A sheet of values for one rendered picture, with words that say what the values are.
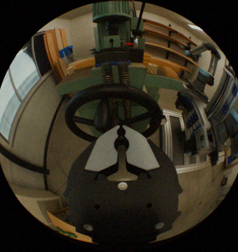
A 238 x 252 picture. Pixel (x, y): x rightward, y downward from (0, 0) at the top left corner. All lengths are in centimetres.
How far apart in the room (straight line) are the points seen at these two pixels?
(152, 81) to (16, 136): 143
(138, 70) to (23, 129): 136
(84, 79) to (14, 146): 120
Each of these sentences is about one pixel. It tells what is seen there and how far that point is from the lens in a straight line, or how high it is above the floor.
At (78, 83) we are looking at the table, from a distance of 37.
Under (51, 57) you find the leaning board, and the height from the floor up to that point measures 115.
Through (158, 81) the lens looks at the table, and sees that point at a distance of 37.
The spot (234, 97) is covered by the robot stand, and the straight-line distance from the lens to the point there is 81.
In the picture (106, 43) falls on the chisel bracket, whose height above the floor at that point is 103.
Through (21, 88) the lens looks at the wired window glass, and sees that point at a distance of 152.
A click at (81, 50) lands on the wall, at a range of 298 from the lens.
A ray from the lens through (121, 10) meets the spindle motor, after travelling 45.
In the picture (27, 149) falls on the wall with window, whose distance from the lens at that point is 138.
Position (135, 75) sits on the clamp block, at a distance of 23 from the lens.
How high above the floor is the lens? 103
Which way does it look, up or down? 60 degrees down
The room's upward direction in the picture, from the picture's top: 2 degrees counter-clockwise
